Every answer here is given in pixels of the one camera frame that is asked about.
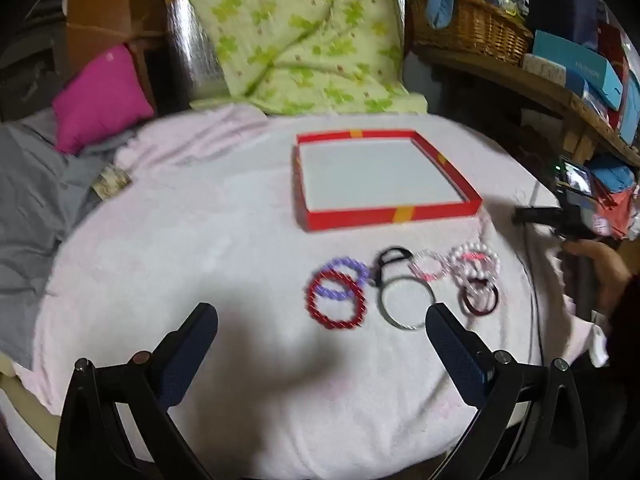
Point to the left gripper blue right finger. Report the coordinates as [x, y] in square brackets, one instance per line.
[462, 353]

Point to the blue fashion box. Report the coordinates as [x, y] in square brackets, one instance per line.
[593, 67]

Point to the person's right hand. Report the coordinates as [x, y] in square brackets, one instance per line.
[611, 275]

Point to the white patterned small box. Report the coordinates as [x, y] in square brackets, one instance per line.
[544, 68]

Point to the green floral quilt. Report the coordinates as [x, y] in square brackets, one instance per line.
[293, 57]

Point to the pink textured bed blanket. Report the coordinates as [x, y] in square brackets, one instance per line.
[210, 217]

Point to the small floral fabric pouch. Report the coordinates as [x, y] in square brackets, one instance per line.
[110, 182]

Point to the wicker basket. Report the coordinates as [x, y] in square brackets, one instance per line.
[476, 27]

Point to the red shallow cardboard box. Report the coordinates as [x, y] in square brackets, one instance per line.
[353, 178]

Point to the magenta pillow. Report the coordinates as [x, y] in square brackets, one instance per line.
[103, 99]

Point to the grey bed sheet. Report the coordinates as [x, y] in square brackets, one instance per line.
[44, 196]

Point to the silver foil insulation mat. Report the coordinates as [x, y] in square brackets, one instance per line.
[199, 71]

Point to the wooden shelf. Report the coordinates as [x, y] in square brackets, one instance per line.
[583, 131]

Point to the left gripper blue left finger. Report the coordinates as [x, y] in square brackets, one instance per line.
[181, 353]

